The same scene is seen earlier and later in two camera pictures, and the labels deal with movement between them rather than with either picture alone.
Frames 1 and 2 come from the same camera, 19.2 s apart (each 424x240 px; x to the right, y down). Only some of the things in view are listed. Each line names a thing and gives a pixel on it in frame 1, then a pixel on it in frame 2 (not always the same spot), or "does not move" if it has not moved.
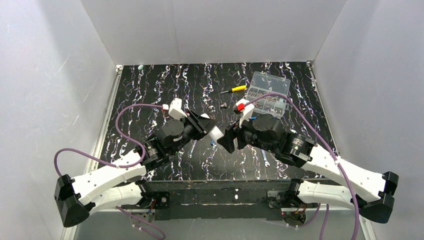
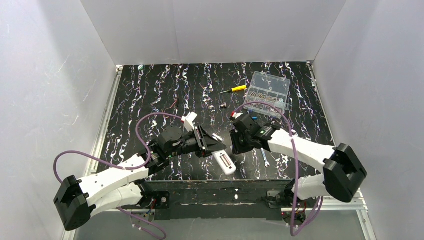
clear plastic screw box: x=261 y=83 does not move
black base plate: x=222 y=199 does not move
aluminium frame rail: x=70 y=233 does not move
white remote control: x=216 y=133 to x=227 y=165
